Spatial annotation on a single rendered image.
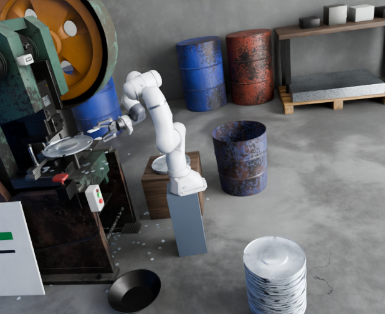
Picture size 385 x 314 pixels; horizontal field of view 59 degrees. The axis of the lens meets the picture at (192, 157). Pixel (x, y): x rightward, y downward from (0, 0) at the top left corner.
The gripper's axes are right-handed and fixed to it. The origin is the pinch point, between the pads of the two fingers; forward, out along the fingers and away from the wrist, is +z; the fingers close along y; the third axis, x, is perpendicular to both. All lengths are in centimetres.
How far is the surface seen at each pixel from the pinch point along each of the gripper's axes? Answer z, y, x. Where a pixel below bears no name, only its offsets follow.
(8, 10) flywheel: 8, 76, -48
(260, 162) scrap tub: -97, -51, 53
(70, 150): 20.0, 0.1, 7.5
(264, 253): -14, -46, 113
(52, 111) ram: 18.4, 21.2, -5.0
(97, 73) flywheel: -17.7, 33.3, -8.5
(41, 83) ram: 19.0, 37.8, -4.6
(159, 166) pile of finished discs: -40, -41, 4
